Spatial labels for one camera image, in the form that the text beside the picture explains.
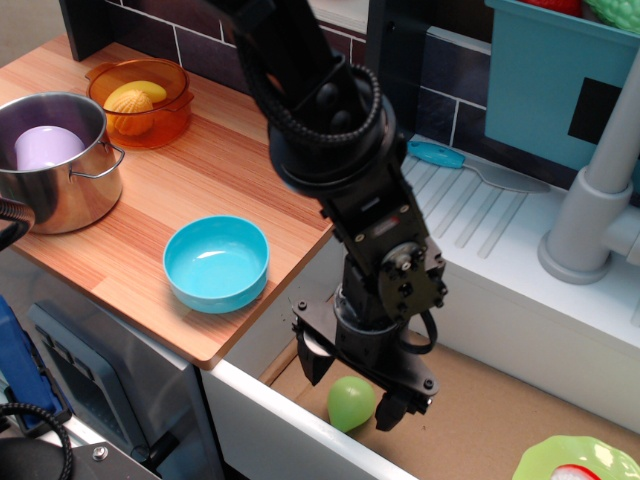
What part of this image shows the stainless steel pot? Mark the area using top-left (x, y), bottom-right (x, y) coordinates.
top-left (1, 92), bottom-right (125, 234)

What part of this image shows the black metal base plate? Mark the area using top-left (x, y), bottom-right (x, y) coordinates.
top-left (1, 438), bottom-right (157, 479)

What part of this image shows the black gooseneck tube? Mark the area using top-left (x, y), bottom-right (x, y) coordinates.
top-left (1, 198), bottom-right (36, 250)

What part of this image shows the toy oven door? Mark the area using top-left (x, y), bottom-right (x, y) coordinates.
top-left (27, 301), bottom-right (210, 479)

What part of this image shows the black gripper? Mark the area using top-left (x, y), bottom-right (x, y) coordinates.
top-left (293, 296), bottom-right (439, 431)

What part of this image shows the green textured toy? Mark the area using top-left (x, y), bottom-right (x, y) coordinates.
top-left (586, 0), bottom-right (640, 34)

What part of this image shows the blue clamp object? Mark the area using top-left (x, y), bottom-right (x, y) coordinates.
top-left (1, 298), bottom-right (72, 424)

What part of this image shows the white toy sink unit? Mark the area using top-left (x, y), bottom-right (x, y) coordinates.
top-left (203, 159), bottom-right (639, 479)

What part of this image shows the yellow toy banana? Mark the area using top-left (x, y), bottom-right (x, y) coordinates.
top-left (103, 80), bottom-right (167, 110)

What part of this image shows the red toy item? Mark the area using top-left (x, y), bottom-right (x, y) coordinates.
top-left (522, 0), bottom-right (582, 18)

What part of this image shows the red white toy food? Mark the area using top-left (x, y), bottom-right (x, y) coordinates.
top-left (550, 464), bottom-right (600, 480)

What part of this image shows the blue plastic bowl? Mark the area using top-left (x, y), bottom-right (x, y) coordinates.
top-left (163, 215), bottom-right (270, 314)

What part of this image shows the green plastic plate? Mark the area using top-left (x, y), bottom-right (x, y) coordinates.
top-left (512, 435), bottom-right (639, 480)

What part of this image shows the orange toy corn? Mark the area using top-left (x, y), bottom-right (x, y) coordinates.
top-left (107, 90), bottom-right (154, 137)

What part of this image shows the green toy pear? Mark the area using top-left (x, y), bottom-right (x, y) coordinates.
top-left (327, 376), bottom-right (376, 433)

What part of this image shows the black braided cable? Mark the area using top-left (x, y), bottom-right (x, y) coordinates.
top-left (0, 402), bottom-right (74, 480)

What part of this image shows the blue handled toy knife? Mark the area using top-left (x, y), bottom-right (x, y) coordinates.
top-left (407, 140), bottom-right (550, 194)

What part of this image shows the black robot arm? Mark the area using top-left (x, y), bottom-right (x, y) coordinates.
top-left (214, 1), bottom-right (447, 431)

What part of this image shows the grey toy faucet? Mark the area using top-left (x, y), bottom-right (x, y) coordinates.
top-left (538, 59), bottom-right (639, 285)

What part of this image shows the teal storage box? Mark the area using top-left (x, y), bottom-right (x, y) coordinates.
top-left (485, 1), bottom-right (639, 170)

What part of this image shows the orange transparent bowl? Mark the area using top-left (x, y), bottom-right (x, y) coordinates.
top-left (86, 58), bottom-right (194, 148)

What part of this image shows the lilac plastic cup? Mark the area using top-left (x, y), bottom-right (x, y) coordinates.
top-left (14, 125), bottom-right (86, 171)

